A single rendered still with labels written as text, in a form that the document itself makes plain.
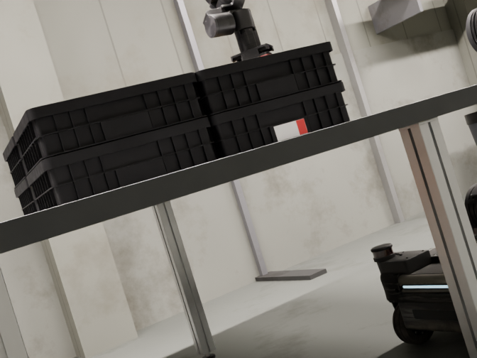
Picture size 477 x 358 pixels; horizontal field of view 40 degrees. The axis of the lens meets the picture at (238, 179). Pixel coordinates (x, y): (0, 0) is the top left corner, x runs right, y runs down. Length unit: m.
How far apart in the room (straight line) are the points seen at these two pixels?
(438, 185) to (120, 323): 2.51
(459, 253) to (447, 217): 0.08
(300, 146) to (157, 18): 3.17
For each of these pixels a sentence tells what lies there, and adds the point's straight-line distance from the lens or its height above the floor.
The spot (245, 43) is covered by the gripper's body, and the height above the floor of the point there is 0.98.
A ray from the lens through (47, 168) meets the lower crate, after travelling 1.43.
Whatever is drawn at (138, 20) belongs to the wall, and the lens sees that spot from 4.19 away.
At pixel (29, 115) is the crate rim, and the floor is 0.92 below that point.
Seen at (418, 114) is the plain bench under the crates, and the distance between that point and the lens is 1.34.
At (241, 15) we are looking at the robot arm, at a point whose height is 1.05.
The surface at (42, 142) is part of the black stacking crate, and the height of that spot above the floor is 0.86.
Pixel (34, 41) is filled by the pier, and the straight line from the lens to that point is 3.74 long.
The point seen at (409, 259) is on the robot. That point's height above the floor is 0.28.
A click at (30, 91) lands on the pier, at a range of 3.65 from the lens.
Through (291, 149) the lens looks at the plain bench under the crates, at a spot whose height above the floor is 0.68.
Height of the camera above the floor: 0.66
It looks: level
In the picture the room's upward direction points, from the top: 17 degrees counter-clockwise
